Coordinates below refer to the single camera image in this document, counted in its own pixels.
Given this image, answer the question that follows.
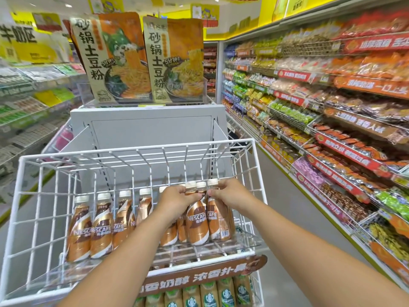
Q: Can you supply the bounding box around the person's right hand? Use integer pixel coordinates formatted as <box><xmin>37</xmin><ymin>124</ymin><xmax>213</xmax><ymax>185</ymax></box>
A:
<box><xmin>207</xmin><ymin>178</ymin><xmax>259</xmax><ymax>218</ymax></box>

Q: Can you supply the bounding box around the person's left hand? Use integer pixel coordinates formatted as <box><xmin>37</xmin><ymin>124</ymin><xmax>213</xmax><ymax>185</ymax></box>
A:
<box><xmin>156</xmin><ymin>185</ymin><xmax>204</xmax><ymax>223</ymax></box>

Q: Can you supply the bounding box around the brown coffee drink bottle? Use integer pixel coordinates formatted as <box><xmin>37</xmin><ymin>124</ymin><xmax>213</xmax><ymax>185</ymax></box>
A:
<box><xmin>185</xmin><ymin>181</ymin><xmax>210</xmax><ymax>246</ymax></box>
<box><xmin>206</xmin><ymin>178</ymin><xmax>232</xmax><ymax>242</ymax></box>

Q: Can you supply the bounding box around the person's right forearm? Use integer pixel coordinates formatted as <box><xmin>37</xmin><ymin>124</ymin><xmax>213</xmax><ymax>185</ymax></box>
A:
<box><xmin>235</xmin><ymin>201</ymin><xmax>409</xmax><ymax>307</ymax></box>

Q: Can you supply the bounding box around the person's left forearm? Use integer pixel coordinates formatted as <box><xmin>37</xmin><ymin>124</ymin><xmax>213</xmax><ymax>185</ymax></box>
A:
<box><xmin>57</xmin><ymin>206</ymin><xmax>180</xmax><ymax>307</ymax></box>

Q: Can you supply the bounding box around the brown shelf banner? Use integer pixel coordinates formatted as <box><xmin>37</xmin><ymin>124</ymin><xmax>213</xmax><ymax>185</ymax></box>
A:
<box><xmin>138</xmin><ymin>255</ymin><xmax>268</xmax><ymax>298</ymax></box>

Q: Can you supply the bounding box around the grey display end panel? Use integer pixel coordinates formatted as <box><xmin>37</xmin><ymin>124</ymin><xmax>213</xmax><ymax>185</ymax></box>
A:
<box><xmin>60</xmin><ymin>104</ymin><xmax>234</xmax><ymax>192</ymax></box>

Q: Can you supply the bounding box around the row of brown coffee bottles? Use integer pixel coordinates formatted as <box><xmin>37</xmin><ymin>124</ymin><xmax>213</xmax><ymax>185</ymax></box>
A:
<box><xmin>65</xmin><ymin>181</ymin><xmax>208</xmax><ymax>263</ymax></box>

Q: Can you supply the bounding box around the row of green-label coffee bottles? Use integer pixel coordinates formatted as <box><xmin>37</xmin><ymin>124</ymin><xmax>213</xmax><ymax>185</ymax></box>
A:
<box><xmin>132</xmin><ymin>274</ymin><xmax>256</xmax><ymax>307</ymax></box>

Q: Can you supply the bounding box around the row of green snack packets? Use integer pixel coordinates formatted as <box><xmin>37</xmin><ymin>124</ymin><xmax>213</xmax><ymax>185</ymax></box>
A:
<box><xmin>270</xmin><ymin>100</ymin><xmax>315</xmax><ymax>125</ymax></box>

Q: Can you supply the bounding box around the red shelf banner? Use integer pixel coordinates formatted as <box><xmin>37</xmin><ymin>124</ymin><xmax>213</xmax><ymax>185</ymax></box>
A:
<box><xmin>316</xmin><ymin>132</ymin><xmax>393</xmax><ymax>178</ymax></box>
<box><xmin>273</xmin><ymin>90</ymin><xmax>308</xmax><ymax>108</ymax></box>
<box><xmin>343</xmin><ymin>32</ymin><xmax>409</xmax><ymax>55</ymax></box>
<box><xmin>277</xmin><ymin>69</ymin><xmax>317</xmax><ymax>84</ymax></box>
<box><xmin>306</xmin><ymin>155</ymin><xmax>371</xmax><ymax>204</ymax></box>

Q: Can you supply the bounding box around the distant shelf unit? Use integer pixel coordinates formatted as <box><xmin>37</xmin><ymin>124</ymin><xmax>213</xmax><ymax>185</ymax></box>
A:
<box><xmin>203</xmin><ymin>41</ymin><xmax>220</xmax><ymax>97</ymax></box>

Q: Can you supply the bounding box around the large noodle packet orange picture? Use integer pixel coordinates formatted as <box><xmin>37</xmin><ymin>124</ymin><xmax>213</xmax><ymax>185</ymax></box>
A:
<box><xmin>143</xmin><ymin>16</ymin><xmax>205</xmax><ymax>104</ymax></box>

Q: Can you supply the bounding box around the pile of pink packets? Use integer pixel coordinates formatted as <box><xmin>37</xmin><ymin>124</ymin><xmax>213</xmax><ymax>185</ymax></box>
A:
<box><xmin>55</xmin><ymin>127</ymin><xmax>75</xmax><ymax>152</ymax></box>

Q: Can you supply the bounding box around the snack shelf unit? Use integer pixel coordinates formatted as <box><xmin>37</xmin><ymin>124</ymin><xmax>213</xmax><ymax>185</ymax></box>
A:
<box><xmin>217</xmin><ymin>3</ymin><xmax>409</xmax><ymax>293</ymax></box>

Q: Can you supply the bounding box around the large noodle packet green picture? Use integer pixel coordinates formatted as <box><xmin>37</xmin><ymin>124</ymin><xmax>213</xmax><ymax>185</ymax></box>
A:
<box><xmin>70</xmin><ymin>12</ymin><xmax>153</xmax><ymax>104</ymax></box>

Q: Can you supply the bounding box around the tan shelf banner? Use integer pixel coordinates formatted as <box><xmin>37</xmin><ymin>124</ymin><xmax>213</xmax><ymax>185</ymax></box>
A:
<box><xmin>324</xmin><ymin>107</ymin><xmax>409</xmax><ymax>145</ymax></box>

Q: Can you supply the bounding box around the yellow hanging ceiling sign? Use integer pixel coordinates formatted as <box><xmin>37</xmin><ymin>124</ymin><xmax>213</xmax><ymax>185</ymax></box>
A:
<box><xmin>88</xmin><ymin>0</ymin><xmax>125</xmax><ymax>14</ymax></box>
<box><xmin>190</xmin><ymin>3</ymin><xmax>220</xmax><ymax>28</ymax></box>

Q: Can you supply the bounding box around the orange shelf banner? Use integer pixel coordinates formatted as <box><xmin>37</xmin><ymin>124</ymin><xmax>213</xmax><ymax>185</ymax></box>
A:
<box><xmin>334</xmin><ymin>75</ymin><xmax>409</xmax><ymax>100</ymax></box>

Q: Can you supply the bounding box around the milk product shelf unit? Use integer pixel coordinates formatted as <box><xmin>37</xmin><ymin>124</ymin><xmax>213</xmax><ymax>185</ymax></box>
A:
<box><xmin>0</xmin><ymin>61</ymin><xmax>87</xmax><ymax>222</ymax></box>

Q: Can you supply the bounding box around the yellow and white area sign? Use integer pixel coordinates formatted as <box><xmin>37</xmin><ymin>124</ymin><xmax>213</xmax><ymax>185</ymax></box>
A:
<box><xmin>0</xmin><ymin>11</ymin><xmax>71</xmax><ymax>65</ymax></box>

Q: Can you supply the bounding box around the white wire basket rack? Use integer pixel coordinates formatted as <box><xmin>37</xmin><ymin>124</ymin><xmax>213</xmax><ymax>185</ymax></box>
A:
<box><xmin>0</xmin><ymin>138</ymin><xmax>268</xmax><ymax>307</ymax></box>

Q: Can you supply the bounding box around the yellow wall header band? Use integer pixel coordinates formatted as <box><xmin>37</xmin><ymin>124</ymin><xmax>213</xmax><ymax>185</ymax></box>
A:
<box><xmin>204</xmin><ymin>0</ymin><xmax>347</xmax><ymax>41</ymax></box>

